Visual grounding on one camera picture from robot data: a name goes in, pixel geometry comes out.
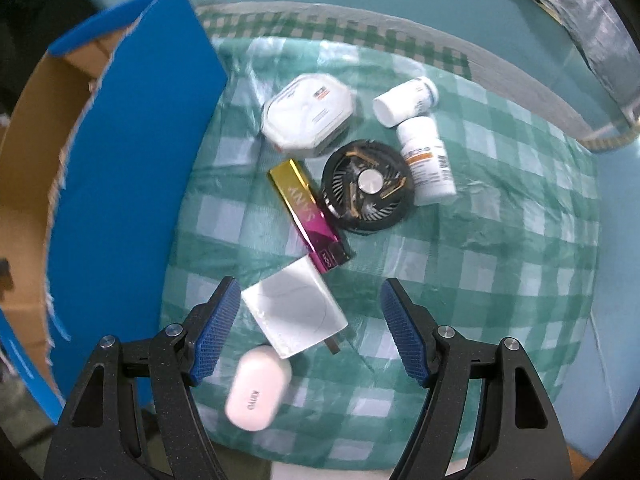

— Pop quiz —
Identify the silver tarp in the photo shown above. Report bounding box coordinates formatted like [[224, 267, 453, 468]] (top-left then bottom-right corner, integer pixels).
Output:
[[500, 0, 640, 111]]

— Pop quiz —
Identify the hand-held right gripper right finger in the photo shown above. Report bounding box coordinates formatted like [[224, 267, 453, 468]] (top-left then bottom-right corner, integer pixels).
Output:
[[380, 277, 573, 480]]

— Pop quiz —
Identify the white octagonal plastic container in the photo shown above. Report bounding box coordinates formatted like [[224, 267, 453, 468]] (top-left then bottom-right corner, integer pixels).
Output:
[[261, 73, 357, 158]]

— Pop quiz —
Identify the white pill bottle orange label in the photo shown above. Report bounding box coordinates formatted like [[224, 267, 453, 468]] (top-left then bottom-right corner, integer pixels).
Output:
[[396, 116, 457, 207]]

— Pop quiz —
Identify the white pill bottle blue label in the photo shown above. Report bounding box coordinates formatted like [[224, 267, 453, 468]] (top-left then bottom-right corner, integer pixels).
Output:
[[372, 76, 439, 128]]

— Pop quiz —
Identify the gold and magenta box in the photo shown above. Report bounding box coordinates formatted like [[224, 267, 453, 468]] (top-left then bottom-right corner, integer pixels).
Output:
[[267, 159, 355, 275]]

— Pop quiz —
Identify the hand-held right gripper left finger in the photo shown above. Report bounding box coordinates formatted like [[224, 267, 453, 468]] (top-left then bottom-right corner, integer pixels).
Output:
[[44, 276, 242, 480]]

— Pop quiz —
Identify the white wall charger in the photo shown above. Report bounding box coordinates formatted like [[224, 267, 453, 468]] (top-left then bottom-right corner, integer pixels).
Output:
[[241, 256, 349, 360]]

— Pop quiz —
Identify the green small-check tablecloth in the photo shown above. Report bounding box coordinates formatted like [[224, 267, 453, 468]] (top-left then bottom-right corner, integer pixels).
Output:
[[195, 2, 473, 81]]

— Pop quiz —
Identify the blue cardboard box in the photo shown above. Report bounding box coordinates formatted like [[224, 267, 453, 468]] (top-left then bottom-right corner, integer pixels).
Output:
[[0, 0, 230, 423]]

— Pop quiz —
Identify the black round cooling fan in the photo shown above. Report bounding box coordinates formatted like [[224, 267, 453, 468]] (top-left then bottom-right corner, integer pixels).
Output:
[[320, 139, 416, 236]]

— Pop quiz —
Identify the white oval earbud case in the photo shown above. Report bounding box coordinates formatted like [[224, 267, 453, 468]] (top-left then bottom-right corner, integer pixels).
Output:
[[224, 345, 293, 432]]

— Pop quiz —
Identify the tan rope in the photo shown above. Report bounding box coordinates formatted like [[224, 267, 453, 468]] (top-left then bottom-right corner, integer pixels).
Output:
[[582, 127, 640, 153]]

